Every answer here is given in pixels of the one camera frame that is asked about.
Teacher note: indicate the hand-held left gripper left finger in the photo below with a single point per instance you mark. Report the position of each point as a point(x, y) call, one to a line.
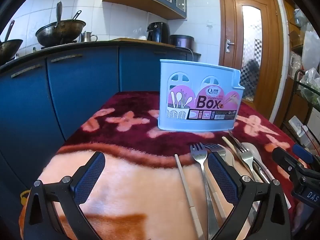
point(91, 177)

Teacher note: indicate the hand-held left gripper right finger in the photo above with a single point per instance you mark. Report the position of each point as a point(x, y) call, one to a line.
point(222, 177)

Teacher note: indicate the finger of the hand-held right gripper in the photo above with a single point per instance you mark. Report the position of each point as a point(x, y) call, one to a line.
point(285, 161)
point(302, 153)

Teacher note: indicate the white spoon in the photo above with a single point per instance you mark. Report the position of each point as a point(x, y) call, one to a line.
point(257, 155)

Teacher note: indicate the steel fork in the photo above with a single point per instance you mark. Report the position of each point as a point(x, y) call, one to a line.
point(246, 160)
point(198, 155)
point(215, 147)

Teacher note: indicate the light blue utensil box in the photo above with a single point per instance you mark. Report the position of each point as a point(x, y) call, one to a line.
point(200, 80)

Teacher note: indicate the white box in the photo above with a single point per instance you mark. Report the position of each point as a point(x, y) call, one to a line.
point(297, 126)

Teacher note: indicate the floral plush blanket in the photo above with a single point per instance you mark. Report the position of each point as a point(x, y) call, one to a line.
point(125, 180)

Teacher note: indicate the clear plastic bag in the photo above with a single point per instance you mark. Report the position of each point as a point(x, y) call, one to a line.
point(311, 80)

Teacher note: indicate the blue kitchen counter cabinet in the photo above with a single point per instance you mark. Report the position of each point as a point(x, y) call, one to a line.
point(75, 85)

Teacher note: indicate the wooden door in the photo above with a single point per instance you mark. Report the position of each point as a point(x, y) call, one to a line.
point(267, 55)

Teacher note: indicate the white plastic bag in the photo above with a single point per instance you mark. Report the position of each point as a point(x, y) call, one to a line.
point(311, 47)

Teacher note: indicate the steel kettle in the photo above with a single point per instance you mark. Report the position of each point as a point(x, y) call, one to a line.
point(86, 37)

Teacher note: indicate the dark rice cooker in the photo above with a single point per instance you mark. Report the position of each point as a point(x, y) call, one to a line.
point(181, 41)

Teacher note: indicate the large black wok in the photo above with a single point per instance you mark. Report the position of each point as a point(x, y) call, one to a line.
point(60, 33)

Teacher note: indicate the small black wok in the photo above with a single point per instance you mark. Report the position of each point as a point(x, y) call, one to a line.
point(10, 47)

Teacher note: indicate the black air fryer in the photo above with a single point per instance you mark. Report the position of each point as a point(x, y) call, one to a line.
point(157, 32)

